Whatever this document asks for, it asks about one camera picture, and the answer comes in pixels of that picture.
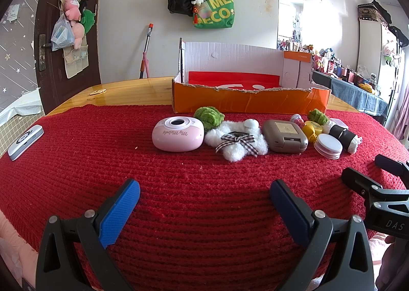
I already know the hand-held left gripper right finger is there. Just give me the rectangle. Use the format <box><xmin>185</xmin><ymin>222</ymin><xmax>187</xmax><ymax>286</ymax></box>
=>
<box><xmin>269</xmin><ymin>178</ymin><xmax>375</xmax><ymax>291</ymax></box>

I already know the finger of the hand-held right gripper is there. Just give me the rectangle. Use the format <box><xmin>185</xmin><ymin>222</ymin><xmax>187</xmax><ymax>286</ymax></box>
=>
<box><xmin>375</xmin><ymin>154</ymin><xmax>409</xmax><ymax>180</ymax></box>
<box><xmin>341</xmin><ymin>167</ymin><xmax>384</xmax><ymax>202</ymax></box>

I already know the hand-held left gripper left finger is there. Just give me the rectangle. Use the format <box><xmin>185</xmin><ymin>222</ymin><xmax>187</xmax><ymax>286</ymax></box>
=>
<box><xmin>36</xmin><ymin>178</ymin><xmax>141</xmax><ymax>291</ymax></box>

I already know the black and white plush roll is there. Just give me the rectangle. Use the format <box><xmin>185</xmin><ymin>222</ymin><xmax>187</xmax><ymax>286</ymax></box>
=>
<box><xmin>323</xmin><ymin>121</ymin><xmax>363</xmax><ymax>155</ymax></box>

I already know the clear plastic box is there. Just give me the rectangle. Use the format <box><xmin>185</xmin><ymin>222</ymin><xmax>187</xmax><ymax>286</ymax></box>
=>
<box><xmin>328</xmin><ymin>117</ymin><xmax>349</xmax><ymax>130</ymax></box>

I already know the yellow small toy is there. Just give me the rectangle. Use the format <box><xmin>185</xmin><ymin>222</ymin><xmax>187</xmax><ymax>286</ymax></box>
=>
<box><xmin>302</xmin><ymin>121</ymin><xmax>323</xmax><ymax>143</ymax></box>

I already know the white fluffy plush plaid bow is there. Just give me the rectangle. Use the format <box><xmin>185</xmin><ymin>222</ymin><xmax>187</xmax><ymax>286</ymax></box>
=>
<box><xmin>204</xmin><ymin>119</ymin><xmax>268</xmax><ymax>162</ymax></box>

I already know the grey square gadget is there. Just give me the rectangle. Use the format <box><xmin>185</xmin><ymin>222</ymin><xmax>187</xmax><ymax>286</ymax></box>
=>
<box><xmin>263</xmin><ymin>119</ymin><xmax>309</xmax><ymax>153</ymax></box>

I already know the small green knitted plush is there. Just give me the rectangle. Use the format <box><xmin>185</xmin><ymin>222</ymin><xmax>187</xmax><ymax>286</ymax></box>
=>
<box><xmin>307</xmin><ymin>109</ymin><xmax>327</xmax><ymax>126</ymax></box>

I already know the pink oval gadget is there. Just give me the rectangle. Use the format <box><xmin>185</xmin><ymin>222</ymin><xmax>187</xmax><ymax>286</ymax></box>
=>
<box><xmin>152</xmin><ymin>116</ymin><xmax>205</xmax><ymax>152</ymax></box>

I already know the orange cardboard box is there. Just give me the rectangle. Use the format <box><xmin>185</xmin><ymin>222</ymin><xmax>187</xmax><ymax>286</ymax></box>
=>
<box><xmin>172</xmin><ymin>38</ymin><xmax>332</xmax><ymax>114</ymax></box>

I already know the large green knitted plush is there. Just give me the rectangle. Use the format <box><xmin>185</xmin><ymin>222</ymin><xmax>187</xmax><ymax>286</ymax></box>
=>
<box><xmin>194</xmin><ymin>106</ymin><xmax>225</xmax><ymax>133</ymax></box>

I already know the white round tin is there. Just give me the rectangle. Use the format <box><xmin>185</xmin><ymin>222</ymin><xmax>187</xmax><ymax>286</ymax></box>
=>
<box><xmin>314</xmin><ymin>134</ymin><xmax>343</xmax><ymax>160</ymax></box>

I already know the purple curtain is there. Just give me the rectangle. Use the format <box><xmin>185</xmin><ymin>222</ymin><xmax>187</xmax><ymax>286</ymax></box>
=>
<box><xmin>393</xmin><ymin>83</ymin><xmax>409</xmax><ymax>141</ymax></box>

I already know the side table with denim cloth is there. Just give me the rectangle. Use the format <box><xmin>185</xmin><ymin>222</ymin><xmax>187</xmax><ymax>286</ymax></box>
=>
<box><xmin>311</xmin><ymin>70</ymin><xmax>390</xmax><ymax>116</ymax></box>

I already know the red knitted blanket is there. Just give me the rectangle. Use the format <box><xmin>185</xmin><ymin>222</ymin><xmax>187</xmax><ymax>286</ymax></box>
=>
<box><xmin>0</xmin><ymin>104</ymin><xmax>409</xmax><ymax>291</ymax></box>

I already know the pink cloth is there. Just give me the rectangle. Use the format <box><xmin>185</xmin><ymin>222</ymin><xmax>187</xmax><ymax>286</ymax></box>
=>
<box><xmin>0</xmin><ymin>209</ymin><xmax>39</xmax><ymax>291</ymax></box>

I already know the row of small trinkets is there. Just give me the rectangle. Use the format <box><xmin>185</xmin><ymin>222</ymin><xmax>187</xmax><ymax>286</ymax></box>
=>
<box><xmin>308</xmin><ymin>44</ymin><xmax>384</xmax><ymax>95</ymax></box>

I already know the white and blue remote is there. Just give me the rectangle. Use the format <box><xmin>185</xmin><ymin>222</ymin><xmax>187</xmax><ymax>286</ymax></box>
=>
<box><xmin>8</xmin><ymin>125</ymin><xmax>44</xmax><ymax>161</ymax></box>

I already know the white wardrobe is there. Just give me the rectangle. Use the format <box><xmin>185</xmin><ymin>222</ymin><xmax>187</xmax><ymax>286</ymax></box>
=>
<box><xmin>356</xmin><ymin>17</ymin><xmax>403</xmax><ymax>119</ymax></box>

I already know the black hanging garment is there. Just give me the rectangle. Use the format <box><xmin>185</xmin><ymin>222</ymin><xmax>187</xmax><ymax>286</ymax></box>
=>
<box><xmin>388</xmin><ymin>25</ymin><xmax>409</xmax><ymax>48</ymax></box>

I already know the pink stick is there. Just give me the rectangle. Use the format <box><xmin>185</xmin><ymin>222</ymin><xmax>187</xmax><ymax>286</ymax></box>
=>
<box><xmin>142</xmin><ymin>52</ymin><xmax>151</xmax><ymax>79</ymax></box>

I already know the brown wooden door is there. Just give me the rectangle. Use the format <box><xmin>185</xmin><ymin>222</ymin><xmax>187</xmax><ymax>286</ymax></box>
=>
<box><xmin>33</xmin><ymin>0</ymin><xmax>105</xmax><ymax>115</ymax></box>

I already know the leopard print bag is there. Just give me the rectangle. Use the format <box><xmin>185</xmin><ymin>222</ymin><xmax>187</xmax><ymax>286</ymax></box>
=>
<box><xmin>357</xmin><ymin>0</ymin><xmax>392</xmax><ymax>24</ymax></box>

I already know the beige hanging organizer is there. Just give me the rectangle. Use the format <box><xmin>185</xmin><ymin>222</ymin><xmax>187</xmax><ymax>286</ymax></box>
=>
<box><xmin>58</xmin><ymin>0</ymin><xmax>90</xmax><ymax>79</ymax></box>

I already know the broom with orange tip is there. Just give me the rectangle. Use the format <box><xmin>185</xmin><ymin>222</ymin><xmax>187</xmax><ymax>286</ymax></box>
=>
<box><xmin>139</xmin><ymin>23</ymin><xmax>154</xmax><ymax>79</ymax></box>

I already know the clear plastic bag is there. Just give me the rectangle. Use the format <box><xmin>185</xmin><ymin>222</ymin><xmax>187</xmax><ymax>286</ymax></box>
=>
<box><xmin>50</xmin><ymin>16</ymin><xmax>75</xmax><ymax>51</ymax></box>

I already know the green plush toy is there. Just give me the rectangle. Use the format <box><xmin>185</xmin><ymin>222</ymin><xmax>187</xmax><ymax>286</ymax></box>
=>
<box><xmin>80</xmin><ymin>9</ymin><xmax>96</xmax><ymax>34</ymax></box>

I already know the pink plush toy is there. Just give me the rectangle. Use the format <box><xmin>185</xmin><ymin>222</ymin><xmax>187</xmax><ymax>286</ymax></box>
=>
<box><xmin>63</xmin><ymin>0</ymin><xmax>85</xmax><ymax>49</ymax></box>

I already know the green tote bag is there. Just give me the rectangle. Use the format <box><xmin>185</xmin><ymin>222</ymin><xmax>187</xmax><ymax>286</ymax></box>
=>
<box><xmin>192</xmin><ymin>0</ymin><xmax>235</xmax><ymax>29</ymax></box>

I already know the metal door handle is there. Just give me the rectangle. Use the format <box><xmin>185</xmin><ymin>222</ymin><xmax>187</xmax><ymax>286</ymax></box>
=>
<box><xmin>38</xmin><ymin>34</ymin><xmax>53</xmax><ymax>71</ymax></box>

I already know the wall mirror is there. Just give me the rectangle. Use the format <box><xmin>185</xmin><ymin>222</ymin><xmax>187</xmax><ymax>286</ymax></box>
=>
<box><xmin>277</xmin><ymin>0</ymin><xmax>303</xmax><ymax>52</ymax></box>

